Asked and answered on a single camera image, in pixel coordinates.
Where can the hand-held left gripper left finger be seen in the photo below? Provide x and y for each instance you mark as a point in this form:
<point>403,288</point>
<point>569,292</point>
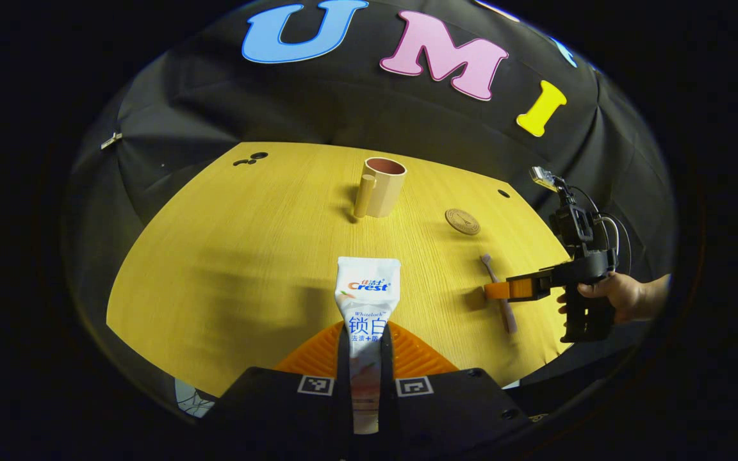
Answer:
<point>343,371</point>

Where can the keyhole black desk grommet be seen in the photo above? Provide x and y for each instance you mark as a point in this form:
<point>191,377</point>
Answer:
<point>252,158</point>

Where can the white toothpaste tube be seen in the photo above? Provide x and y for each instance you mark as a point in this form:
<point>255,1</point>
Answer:
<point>368,288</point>

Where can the silver metal clip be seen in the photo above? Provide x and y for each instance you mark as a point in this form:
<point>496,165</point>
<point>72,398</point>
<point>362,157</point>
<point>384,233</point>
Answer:
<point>111,140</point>

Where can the black backdrop cloth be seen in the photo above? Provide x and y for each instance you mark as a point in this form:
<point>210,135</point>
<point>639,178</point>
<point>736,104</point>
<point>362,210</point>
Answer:
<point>343,109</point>

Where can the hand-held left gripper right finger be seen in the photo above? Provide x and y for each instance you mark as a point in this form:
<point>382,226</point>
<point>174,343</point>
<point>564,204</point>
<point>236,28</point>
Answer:
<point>387,371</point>

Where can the beige cup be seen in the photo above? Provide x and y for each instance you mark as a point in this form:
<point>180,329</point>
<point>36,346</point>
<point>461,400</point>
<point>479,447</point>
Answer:
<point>385,192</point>

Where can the round brown coaster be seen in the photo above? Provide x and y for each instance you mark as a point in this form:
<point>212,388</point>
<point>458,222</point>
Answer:
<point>462,221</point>

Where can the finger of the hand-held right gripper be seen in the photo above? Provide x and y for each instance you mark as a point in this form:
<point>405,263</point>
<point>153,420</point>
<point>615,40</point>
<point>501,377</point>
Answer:
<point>519,288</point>

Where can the pink toothbrush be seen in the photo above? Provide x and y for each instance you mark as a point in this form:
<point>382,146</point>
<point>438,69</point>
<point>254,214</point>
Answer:
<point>507,317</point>

